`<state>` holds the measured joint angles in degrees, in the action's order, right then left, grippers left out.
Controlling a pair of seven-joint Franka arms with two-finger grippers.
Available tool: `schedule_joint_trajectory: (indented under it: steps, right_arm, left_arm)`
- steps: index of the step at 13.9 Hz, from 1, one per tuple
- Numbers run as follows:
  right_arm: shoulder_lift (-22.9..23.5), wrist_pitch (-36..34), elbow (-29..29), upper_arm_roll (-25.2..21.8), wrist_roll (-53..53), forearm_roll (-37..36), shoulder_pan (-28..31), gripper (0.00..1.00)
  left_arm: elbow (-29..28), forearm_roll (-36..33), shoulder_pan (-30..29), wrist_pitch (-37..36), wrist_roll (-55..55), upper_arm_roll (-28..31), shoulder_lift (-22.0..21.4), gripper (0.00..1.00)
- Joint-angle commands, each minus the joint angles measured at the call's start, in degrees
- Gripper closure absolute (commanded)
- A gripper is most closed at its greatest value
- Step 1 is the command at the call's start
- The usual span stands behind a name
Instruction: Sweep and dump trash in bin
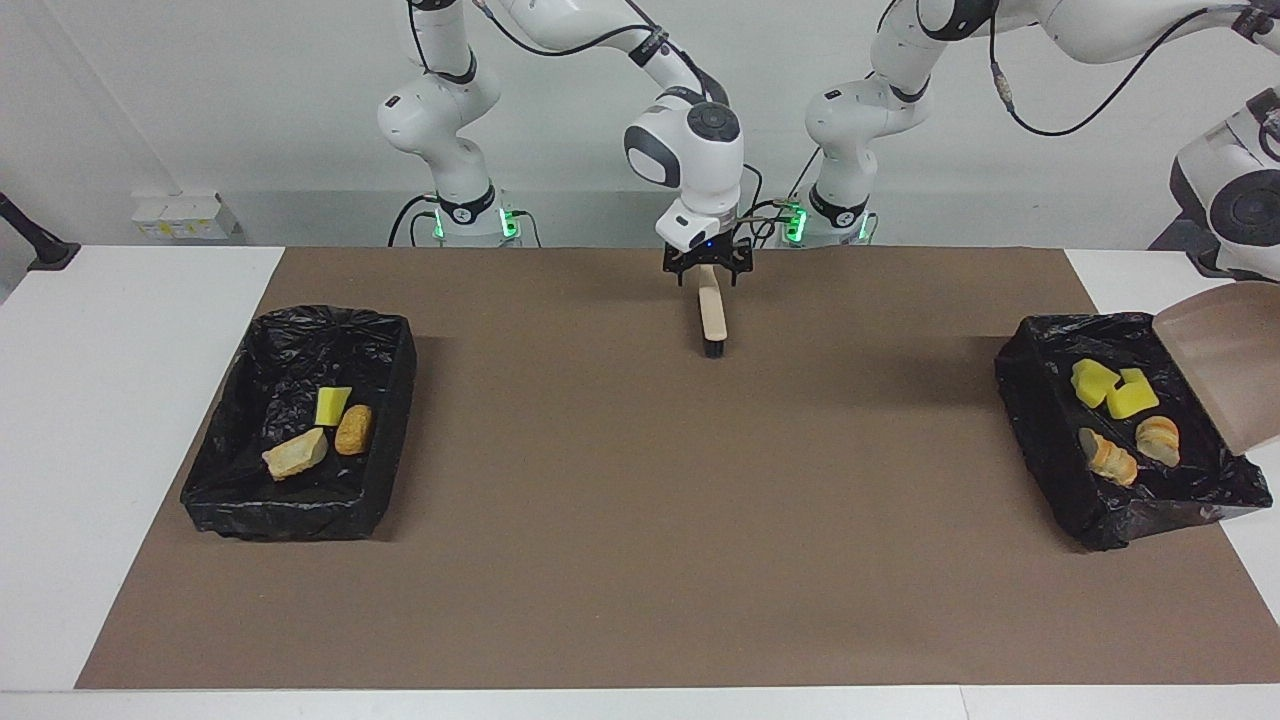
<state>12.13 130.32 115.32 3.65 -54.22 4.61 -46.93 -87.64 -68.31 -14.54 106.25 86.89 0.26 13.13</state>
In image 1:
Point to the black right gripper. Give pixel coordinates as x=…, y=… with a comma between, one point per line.
x=710, y=252

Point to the beige hand brush black bristles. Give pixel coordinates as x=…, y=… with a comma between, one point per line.
x=712, y=310

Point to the brown peanut-shaped bread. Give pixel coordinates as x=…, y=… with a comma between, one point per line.
x=354, y=430

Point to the yellow sponge with green backing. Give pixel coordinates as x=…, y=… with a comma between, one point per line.
x=332, y=406

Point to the yellow rounded sponge piece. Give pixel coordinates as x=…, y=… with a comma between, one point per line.
x=1093, y=382

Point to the pale beige chunk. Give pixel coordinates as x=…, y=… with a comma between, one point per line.
x=1110, y=460

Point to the yellow notched sponge piece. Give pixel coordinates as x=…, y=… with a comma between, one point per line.
x=1135, y=400

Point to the beige stone-like chunk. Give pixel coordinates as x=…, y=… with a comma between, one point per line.
x=295, y=455

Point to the striped toy croissant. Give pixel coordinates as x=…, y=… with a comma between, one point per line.
x=1160, y=440

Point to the beige plastic dustpan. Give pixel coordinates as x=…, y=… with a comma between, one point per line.
x=1235, y=360

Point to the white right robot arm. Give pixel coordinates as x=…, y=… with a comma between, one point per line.
x=690, y=150

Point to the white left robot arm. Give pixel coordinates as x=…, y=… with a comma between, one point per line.
x=1230, y=190

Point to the black bag lined bin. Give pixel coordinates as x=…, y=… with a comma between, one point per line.
x=1040, y=440
x=300, y=350

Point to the brown paper table mat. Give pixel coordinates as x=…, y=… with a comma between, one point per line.
x=700, y=600

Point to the dark background cabinet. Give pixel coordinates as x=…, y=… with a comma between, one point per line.
x=1170, y=235

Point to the black stand pole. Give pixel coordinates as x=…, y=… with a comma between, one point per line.
x=1205, y=262
x=50, y=255

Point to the white wall socket box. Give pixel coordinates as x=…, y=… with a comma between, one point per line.
x=185, y=215

